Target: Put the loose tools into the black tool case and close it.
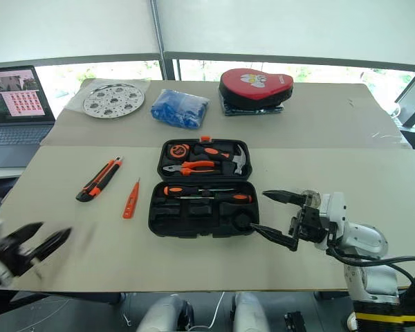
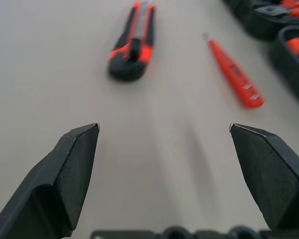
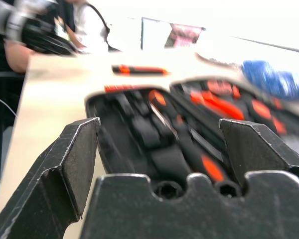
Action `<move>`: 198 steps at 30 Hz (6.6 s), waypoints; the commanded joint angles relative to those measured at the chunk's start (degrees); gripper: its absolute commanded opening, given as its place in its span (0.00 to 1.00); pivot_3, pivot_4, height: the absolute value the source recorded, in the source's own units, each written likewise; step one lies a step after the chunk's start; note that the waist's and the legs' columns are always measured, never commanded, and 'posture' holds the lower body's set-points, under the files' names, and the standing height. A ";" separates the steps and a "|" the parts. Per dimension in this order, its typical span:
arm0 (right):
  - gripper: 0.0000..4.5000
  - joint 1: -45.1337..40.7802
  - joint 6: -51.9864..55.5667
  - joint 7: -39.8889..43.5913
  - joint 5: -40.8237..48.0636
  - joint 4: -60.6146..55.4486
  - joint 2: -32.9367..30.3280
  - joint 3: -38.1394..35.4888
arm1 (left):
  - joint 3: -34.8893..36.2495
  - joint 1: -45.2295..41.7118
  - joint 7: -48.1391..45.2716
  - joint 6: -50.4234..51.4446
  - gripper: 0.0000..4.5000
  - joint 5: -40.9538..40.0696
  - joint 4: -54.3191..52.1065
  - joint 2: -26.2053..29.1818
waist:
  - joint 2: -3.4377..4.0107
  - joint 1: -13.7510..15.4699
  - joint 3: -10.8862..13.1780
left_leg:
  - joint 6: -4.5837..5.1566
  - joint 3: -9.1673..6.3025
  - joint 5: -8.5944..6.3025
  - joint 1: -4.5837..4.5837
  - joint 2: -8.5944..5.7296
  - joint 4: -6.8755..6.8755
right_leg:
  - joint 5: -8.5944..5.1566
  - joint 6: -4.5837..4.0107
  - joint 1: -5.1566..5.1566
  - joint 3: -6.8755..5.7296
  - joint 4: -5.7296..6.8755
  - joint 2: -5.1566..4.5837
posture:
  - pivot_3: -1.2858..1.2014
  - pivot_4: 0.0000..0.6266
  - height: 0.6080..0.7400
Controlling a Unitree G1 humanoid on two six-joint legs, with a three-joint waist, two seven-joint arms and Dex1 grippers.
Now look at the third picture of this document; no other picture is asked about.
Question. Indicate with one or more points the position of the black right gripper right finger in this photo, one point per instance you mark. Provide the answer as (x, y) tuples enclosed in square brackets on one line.
[(254, 149)]

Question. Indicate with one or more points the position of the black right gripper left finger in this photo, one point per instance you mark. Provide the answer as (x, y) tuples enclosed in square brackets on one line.
[(52, 174)]

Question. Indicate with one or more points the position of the black plastic tool case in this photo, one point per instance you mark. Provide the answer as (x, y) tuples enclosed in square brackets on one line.
[(107, 149)]

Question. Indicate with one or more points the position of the orange flat strip tool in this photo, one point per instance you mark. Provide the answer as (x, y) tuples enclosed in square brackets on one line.
[(122, 88)]

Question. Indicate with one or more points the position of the orange black screwdriver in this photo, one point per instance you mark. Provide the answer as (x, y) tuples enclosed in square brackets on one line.
[(211, 168), (157, 97)]

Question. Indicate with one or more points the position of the orange tape measure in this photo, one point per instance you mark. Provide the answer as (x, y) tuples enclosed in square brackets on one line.
[(220, 87)]

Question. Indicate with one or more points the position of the blue plastic bag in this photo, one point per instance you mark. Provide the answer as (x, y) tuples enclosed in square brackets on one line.
[(271, 77)]

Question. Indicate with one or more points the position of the orange black utility knife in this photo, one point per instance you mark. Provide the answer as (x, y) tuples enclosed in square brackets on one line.
[(139, 70)]

